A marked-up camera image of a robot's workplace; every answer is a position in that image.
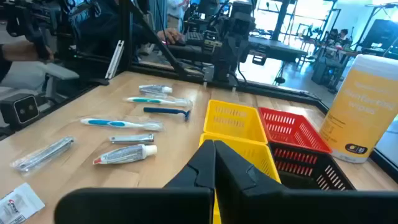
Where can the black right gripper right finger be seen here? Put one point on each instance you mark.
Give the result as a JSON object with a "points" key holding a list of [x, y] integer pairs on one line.
{"points": [[280, 207]]}

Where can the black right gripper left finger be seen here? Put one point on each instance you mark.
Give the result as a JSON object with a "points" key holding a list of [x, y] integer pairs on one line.
{"points": [[186, 202]]}

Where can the toothpaste tube with red end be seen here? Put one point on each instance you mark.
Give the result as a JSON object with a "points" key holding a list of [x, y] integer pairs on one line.
{"points": [[124, 154]]}

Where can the small nail clipper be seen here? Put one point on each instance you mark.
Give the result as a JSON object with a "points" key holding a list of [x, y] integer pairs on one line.
{"points": [[132, 138]]}

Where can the blue disposable razor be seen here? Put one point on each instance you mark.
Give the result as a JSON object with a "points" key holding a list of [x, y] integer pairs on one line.
{"points": [[164, 110]]}

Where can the blue white toothbrush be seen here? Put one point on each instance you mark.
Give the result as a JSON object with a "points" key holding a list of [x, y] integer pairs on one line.
{"points": [[121, 124]]}

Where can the teal white toothbrush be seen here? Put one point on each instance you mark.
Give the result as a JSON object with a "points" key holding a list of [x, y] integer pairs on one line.
{"points": [[155, 101]]}

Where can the small grey toothpaste tube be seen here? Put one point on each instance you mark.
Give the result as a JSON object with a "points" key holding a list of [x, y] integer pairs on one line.
{"points": [[155, 89]]}

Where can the white toothpaste sachet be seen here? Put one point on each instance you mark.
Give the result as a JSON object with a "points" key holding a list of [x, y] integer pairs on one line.
{"points": [[18, 205]]}

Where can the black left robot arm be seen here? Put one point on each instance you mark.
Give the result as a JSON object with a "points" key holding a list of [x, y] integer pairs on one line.
{"points": [[224, 53]]}

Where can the black background table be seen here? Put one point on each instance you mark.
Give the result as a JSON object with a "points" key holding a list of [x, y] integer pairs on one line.
{"points": [[276, 48]]}

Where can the black slotted plastic basket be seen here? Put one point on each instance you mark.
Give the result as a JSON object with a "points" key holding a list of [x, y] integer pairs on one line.
{"points": [[311, 174]]}

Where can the black keyboard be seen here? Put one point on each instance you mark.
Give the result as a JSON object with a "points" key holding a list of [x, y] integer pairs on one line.
{"points": [[194, 39]]}

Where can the yellow slotted plastic basket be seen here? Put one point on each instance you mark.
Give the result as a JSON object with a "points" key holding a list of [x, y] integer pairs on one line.
{"points": [[231, 126], [248, 152]]}

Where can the person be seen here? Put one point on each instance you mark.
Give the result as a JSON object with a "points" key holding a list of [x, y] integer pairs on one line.
{"points": [[342, 35], [175, 14], [102, 28]]}

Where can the person's hand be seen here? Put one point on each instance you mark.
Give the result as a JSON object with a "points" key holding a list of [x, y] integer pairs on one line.
{"points": [[169, 35]]}

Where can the red slotted plastic basket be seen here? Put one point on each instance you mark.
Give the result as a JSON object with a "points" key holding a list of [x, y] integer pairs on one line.
{"points": [[292, 130]]}

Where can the yellow white wipes canister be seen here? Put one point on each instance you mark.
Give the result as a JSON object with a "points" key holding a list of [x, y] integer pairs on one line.
{"points": [[360, 109]]}

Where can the large dark screen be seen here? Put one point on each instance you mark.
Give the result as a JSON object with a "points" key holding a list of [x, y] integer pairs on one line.
{"points": [[381, 37]]}

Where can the grey chair seat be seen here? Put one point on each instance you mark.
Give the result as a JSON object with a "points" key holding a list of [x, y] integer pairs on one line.
{"points": [[59, 72]]}

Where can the black frame post with strut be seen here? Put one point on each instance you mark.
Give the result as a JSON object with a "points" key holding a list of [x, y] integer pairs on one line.
{"points": [[125, 37]]}

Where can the silver aluminium bracket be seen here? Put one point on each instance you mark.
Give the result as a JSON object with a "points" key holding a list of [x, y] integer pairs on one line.
{"points": [[114, 60]]}

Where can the black table-level camera box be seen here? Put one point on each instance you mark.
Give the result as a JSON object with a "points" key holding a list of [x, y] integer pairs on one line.
{"points": [[20, 109]]}

